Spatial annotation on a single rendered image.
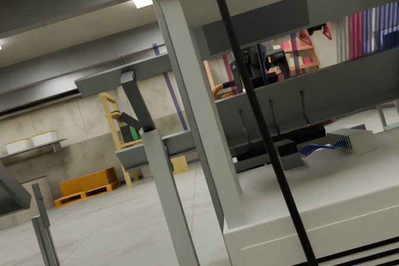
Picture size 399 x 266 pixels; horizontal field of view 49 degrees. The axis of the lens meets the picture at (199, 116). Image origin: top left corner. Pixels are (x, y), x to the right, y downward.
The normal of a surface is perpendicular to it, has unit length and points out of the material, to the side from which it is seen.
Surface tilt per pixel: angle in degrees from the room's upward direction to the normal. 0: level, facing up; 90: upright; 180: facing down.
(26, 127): 90
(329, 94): 135
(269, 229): 90
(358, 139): 90
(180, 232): 90
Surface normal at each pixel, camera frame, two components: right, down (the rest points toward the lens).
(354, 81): 0.15, 0.67
